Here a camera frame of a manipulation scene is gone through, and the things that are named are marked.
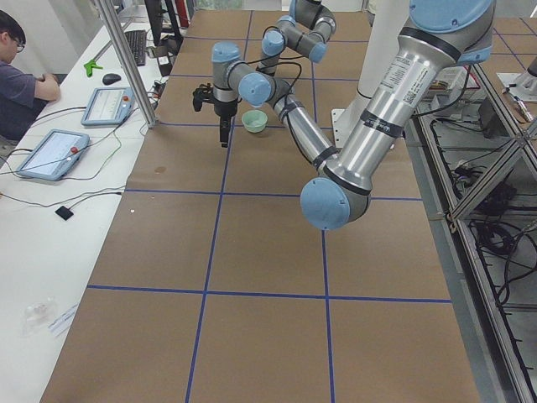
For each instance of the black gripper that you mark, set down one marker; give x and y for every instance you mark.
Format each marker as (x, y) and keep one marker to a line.
(224, 111)

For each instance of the mint green bowl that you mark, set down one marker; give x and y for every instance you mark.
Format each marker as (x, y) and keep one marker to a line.
(254, 121)

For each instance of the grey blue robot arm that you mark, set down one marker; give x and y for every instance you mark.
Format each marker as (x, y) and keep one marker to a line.
(306, 29)
(415, 40)

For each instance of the far blue teach pendant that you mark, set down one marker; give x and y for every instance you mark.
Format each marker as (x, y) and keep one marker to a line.
(108, 106)

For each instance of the blue teach pendant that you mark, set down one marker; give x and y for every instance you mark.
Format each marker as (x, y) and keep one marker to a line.
(108, 106)
(54, 156)

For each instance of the black keyboard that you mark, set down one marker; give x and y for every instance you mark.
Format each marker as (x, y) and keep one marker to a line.
(136, 40)

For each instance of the black computer mouse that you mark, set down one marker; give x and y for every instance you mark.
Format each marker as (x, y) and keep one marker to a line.
(110, 78)

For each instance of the green plastic clamp tool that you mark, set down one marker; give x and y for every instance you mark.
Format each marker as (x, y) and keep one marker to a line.
(90, 66)

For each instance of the near blue teach pendant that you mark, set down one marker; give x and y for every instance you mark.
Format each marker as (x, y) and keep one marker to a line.
(54, 156)

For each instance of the small black square pad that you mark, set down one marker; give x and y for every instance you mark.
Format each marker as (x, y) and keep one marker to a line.
(64, 212)

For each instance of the seated person dark shirt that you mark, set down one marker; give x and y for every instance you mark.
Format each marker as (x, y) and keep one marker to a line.
(23, 96)

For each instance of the clear plastic bag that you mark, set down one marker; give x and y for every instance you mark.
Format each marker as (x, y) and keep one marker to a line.
(38, 315)

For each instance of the aluminium frame post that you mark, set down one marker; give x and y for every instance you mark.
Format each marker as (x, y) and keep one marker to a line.
(124, 54)

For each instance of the white column pedestal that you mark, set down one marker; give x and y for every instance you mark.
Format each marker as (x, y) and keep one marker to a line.
(369, 84)

